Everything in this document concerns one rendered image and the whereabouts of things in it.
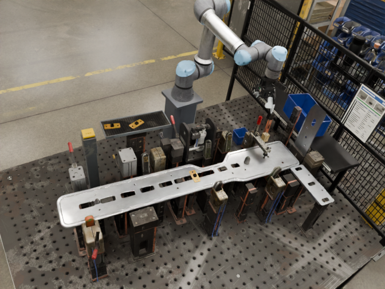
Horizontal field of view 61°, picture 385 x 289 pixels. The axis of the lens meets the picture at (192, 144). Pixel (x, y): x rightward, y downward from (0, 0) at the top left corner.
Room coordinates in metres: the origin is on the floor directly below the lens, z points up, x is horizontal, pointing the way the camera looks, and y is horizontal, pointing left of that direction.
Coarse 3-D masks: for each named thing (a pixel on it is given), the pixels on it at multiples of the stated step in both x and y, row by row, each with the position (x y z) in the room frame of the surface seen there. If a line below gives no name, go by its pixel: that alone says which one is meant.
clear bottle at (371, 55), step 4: (376, 44) 1.86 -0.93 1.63; (372, 48) 1.87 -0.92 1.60; (376, 48) 1.85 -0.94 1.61; (368, 52) 1.86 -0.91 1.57; (372, 52) 1.85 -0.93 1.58; (376, 52) 1.85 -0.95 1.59; (364, 56) 1.87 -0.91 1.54; (368, 56) 1.85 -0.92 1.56; (372, 56) 1.84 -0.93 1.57; (376, 56) 1.85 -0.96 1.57; (364, 60) 1.85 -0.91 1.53; (368, 60) 1.84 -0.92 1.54; (372, 60) 1.84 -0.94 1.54; (372, 64) 1.85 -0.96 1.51; (360, 68) 1.85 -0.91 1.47; (364, 68) 1.84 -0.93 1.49; (356, 72) 1.87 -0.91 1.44
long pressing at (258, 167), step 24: (192, 168) 1.26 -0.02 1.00; (216, 168) 1.29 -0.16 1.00; (240, 168) 1.32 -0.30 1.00; (264, 168) 1.36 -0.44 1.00; (288, 168) 1.40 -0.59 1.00; (96, 192) 0.99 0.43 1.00; (120, 192) 1.01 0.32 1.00; (144, 192) 1.04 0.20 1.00; (168, 192) 1.06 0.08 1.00; (192, 192) 1.10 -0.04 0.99; (72, 216) 0.83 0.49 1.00; (96, 216) 0.85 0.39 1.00
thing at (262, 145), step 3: (258, 135) 1.56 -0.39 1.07; (255, 138) 1.53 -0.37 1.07; (258, 138) 1.53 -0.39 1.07; (255, 141) 1.52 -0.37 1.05; (258, 141) 1.50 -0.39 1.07; (261, 141) 1.51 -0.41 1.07; (258, 144) 1.49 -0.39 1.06; (261, 144) 1.48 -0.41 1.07; (264, 144) 1.48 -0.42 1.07; (261, 147) 1.46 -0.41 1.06; (264, 147) 1.46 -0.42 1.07; (267, 147) 1.45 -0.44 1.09; (264, 150) 1.44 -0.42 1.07; (267, 150) 1.43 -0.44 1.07; (270, 150) 1.44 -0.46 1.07; (264, 153) 1.45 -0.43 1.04; (267, 153) 1.45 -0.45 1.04
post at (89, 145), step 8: (88, 144) 1.20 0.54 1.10; (96, 144) 1.22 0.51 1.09; (88, 152) 1.20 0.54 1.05; (96, 152) 1.22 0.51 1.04; (88, 160) 1.20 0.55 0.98; (96, 160) 1.22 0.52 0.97; (88, 168) 1.20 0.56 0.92; (96, 168) 1.22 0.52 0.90; (88, 176) 1.21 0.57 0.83; (96, 176) 1.22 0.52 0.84; (88, 184) 1.25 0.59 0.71; (96, 184) 1.22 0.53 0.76
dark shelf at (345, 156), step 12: (276, 96) 2.09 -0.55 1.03; (276, 108) 1.94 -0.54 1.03; (288, 120) 1.82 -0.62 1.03; (312, 144) 1.61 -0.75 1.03; (324, 144) 1.63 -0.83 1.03; (336, 144) 1.65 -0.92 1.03; (324, 156) 1.52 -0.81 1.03; (336, 156) 1.54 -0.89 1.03; (348, 156) 1.56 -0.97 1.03; (336, 168) 1.43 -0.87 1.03; (348, 168) 1.47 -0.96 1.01
